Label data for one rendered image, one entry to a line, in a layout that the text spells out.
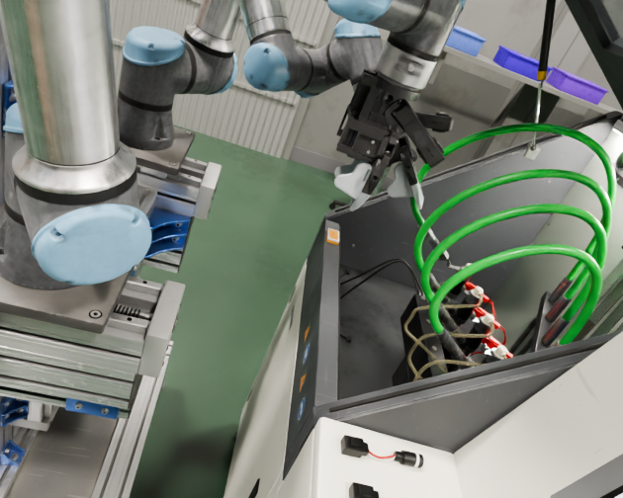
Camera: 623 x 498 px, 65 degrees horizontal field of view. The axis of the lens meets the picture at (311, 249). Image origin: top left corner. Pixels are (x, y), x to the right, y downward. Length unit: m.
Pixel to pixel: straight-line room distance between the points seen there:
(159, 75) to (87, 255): 0.63
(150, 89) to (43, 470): 1.01
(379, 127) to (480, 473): 0.51
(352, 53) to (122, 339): 0.61
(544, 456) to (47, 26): 0.70
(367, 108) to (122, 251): 0.39
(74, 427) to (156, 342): 0.87
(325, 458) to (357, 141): 0.45
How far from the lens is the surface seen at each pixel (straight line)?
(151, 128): 1.15
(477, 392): 0.75
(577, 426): 0.71
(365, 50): 0.92
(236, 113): 3.93
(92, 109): 0.50
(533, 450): 0.74
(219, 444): 1.89
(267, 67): 0.85
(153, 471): 1.80
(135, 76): 1.12
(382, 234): 1.33
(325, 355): 0.90
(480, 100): 4.16
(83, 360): 0.84
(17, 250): 0.74
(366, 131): 0.72
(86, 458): 1.56
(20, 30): 0.48
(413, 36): 0.69
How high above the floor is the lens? 1.54
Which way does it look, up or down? 31 degrees down
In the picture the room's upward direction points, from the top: 23 degrees clockwise
